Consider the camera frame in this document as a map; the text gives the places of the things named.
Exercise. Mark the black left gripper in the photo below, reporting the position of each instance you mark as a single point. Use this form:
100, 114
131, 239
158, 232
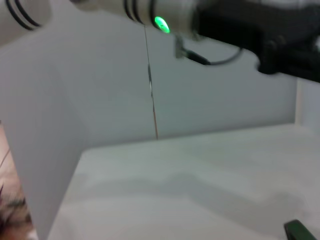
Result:
250, 22

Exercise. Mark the green glasses case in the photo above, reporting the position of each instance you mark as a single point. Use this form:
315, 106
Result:
300, 232

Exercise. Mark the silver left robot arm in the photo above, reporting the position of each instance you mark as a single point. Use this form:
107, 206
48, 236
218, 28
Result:
140, 10

